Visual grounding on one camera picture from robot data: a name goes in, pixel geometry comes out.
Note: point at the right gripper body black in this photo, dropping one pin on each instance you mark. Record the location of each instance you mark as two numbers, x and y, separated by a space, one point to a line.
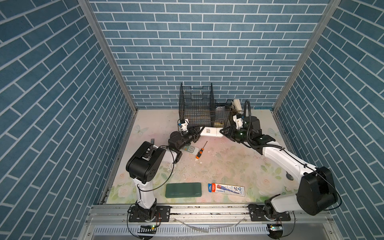
238 135

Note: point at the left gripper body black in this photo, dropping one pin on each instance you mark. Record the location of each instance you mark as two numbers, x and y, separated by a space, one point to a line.
187 138

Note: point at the grey remote with teal buttons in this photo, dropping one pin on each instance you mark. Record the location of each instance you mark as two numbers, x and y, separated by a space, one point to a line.
191 149

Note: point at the white remote control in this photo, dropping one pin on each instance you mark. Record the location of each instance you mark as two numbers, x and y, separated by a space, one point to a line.
211 132

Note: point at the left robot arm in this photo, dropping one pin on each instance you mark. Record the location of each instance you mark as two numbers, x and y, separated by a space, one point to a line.
145 162

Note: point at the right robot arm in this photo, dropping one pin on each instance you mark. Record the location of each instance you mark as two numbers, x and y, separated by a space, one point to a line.
317 191

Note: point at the orange black screwdriver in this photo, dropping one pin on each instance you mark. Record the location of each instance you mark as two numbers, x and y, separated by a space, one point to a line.
199 154

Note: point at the white block in basket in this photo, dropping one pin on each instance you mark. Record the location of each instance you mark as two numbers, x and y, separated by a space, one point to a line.
237 106

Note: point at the dark green rectangular case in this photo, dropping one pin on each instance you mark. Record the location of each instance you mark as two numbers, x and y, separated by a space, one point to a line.
183 190

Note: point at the metal spoon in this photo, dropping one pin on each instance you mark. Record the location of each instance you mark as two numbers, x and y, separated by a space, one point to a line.
289 176

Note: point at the toothpaste box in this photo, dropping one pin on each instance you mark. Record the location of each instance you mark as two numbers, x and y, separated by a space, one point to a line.
226 189

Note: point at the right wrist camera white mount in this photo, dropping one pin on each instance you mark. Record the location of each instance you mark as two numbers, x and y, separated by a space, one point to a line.
239 121

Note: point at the black wire mesh basket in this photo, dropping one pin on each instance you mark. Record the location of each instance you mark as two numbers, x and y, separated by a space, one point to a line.
199 106

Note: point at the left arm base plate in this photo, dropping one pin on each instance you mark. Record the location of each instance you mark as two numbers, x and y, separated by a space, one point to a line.
141 215

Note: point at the aluminium front rail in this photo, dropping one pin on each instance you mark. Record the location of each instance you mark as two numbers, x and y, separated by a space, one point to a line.
205 214

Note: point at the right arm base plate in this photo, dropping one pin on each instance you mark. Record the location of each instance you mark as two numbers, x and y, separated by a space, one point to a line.
263 213

